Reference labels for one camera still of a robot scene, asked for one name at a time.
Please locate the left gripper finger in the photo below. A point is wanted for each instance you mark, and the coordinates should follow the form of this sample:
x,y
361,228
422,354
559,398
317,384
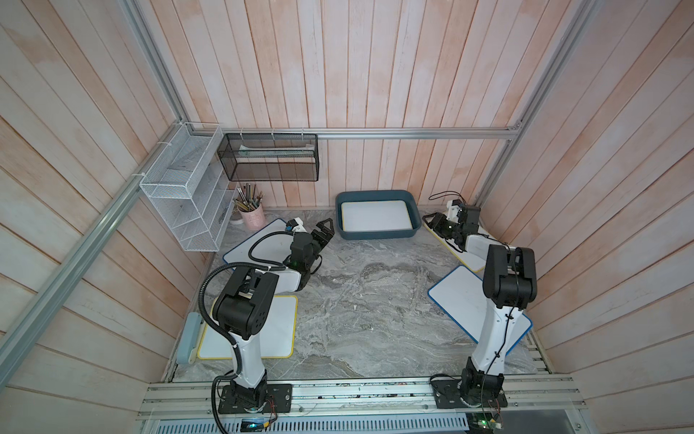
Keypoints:
x,y
326,228
318,235

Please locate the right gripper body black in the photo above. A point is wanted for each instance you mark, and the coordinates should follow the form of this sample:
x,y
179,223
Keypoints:
x,y
457,231

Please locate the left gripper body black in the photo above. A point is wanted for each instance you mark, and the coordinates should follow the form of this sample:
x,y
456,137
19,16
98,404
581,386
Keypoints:
x,y
315,250

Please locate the yellow whiteboard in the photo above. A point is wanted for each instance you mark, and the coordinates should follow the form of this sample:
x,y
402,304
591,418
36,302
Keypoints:
x,y
277,337
375,216
474,254

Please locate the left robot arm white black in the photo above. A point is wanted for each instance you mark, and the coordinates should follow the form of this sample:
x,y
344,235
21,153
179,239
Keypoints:
x,y
235,301

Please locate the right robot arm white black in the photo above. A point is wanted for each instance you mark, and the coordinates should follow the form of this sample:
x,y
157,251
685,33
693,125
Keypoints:
x,y
500,258

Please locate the blue whiteboard far left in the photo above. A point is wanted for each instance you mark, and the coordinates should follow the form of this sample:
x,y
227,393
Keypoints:
x,y
276,248

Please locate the blue whiteboard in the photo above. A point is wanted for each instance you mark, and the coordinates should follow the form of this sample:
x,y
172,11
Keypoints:
x,y
491,312
276,248

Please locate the teal plastic storage box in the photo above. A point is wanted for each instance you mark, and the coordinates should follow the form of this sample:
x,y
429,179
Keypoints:
x,y
378,195

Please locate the blue whiteboard near right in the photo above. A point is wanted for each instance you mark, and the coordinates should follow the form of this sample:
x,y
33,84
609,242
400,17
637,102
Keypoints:
x,y
491,312

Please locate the pink pencil cup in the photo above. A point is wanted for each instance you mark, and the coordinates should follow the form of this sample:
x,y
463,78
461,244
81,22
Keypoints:
x,y
249,200

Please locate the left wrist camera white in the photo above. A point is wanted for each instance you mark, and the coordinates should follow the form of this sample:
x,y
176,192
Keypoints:
x,y
295,226

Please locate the black mesh wall basket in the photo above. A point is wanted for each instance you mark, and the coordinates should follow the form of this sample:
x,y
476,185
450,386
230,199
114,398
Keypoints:
x,y
270,157

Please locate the white wire mesh shelf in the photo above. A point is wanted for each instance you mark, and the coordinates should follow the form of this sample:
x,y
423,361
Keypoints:
x,y
188,186

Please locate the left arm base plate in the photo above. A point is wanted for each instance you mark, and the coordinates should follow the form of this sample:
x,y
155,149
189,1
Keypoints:
x,y
266,398

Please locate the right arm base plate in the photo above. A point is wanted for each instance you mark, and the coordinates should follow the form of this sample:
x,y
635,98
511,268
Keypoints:
x,y
450,393

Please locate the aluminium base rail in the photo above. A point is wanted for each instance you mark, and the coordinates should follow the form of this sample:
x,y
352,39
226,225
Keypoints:
x,y
414,395

